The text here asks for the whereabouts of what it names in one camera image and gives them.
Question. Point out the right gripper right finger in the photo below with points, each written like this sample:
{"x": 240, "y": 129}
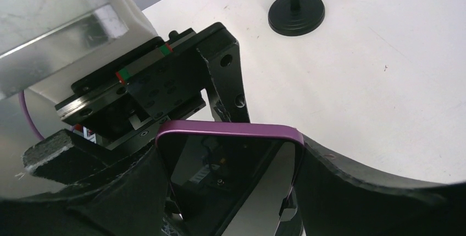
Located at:
{"x": 337, "y": 195}

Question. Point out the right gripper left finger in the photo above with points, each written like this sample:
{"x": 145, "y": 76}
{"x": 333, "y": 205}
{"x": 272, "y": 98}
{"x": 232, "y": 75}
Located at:
{"x": 134, "y": 208}

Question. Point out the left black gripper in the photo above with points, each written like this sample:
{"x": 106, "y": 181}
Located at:
{"x": 125, "y": 102}

